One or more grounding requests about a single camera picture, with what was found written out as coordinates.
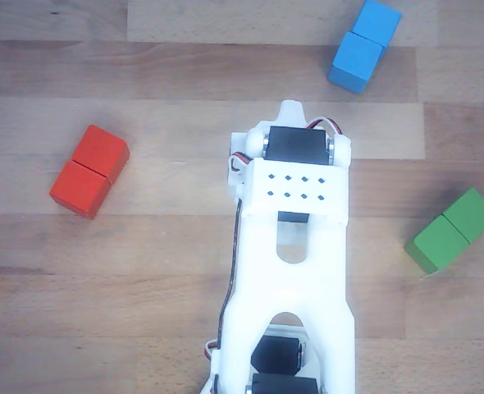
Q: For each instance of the long blue wooden block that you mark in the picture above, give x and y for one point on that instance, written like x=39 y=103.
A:
x=359 y=53

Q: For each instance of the long green wooden block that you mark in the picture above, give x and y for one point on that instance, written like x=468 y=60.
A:
x=451 y=232

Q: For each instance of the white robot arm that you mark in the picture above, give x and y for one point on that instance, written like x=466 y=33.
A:
x=291 y=279

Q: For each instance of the long red wooden block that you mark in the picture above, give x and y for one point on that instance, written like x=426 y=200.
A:
x=86 y=176

